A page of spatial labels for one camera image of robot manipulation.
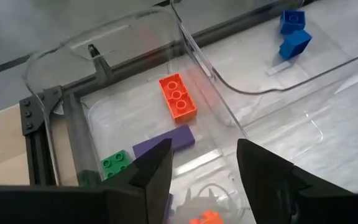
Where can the long purple block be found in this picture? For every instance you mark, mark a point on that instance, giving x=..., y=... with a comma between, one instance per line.
x=168, y=207
x=172, y=140

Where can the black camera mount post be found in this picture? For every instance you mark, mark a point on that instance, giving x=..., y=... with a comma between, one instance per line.
x=93, y=51

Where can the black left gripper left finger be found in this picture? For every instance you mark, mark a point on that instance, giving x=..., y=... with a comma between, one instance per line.
x=148, y=174

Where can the long orange block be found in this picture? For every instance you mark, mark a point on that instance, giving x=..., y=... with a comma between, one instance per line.
x=208, y=217

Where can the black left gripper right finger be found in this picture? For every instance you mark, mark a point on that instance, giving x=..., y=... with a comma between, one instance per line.
x=269, y=186

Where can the small blue block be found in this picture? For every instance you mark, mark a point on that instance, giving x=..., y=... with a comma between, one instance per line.
x=294, y=44
x=292, y=21

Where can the long orange-red block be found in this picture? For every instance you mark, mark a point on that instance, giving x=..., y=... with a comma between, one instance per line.
x=177, y=99

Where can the clear plastic bin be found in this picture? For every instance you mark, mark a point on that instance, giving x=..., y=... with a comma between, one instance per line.
x=259, y=62
x=120, y=102

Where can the white tape strip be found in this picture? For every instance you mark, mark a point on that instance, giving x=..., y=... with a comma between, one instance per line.
x=278, y=68

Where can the black aluminium table frame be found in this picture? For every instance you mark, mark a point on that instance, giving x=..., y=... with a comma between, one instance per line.
x=37, y=107

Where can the white table cover sheet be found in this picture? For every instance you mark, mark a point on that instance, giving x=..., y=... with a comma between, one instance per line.
x=346, y=124

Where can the green block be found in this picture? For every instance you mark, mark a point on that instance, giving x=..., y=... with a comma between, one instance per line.
x=115, y=163

